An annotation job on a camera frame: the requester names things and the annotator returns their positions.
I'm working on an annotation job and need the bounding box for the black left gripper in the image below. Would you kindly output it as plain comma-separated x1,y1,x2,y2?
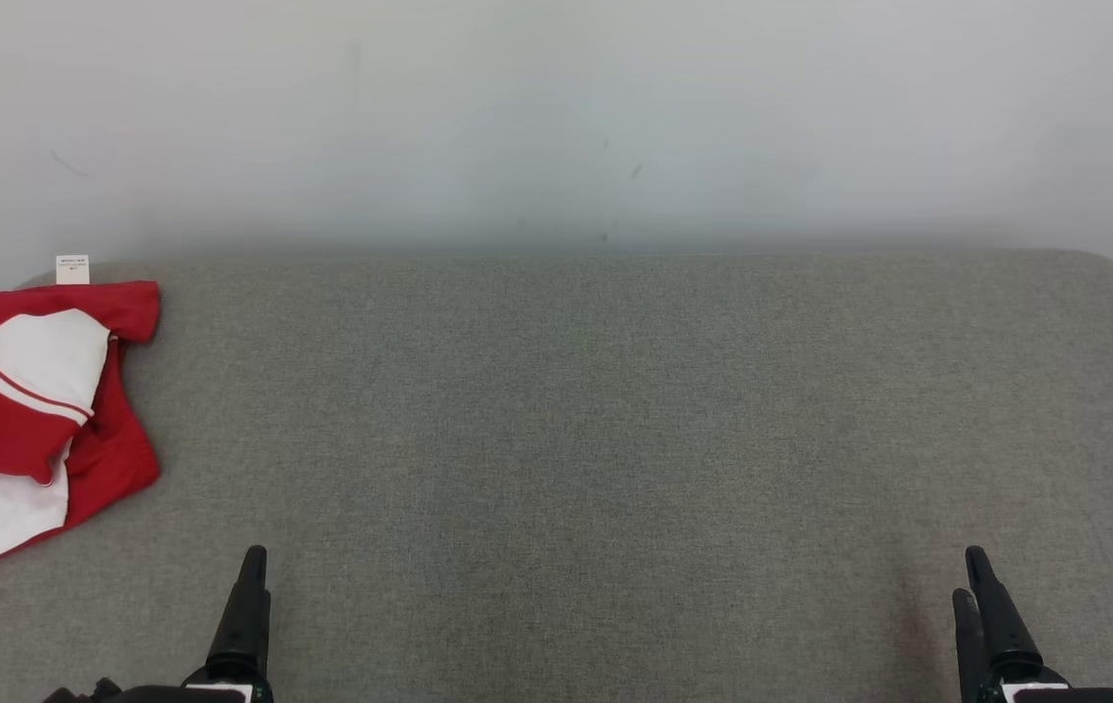
127,545,274,703

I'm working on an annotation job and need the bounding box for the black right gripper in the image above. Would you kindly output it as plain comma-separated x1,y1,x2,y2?
953,546,1113,703

